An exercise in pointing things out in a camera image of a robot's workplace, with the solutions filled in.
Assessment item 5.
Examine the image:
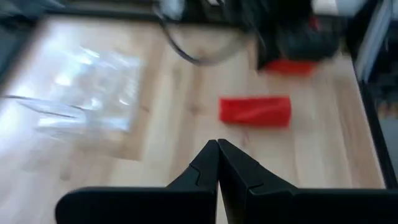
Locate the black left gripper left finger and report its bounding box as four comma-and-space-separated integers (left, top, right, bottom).
55, 139, 220, 224

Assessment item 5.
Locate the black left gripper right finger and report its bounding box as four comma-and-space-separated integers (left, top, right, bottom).
217, 139, 398, 224

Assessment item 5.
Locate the red cohesive bandage roll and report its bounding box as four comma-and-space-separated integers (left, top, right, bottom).
218, 95, 292, 129

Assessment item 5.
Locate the clear plastic bag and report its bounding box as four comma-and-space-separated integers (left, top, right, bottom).
2, 43, 144, 141

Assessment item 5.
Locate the red tray with black inside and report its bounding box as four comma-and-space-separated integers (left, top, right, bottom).
262, 58, 318, 77

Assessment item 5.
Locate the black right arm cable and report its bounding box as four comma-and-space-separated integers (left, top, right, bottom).
158, 9, 249, 67

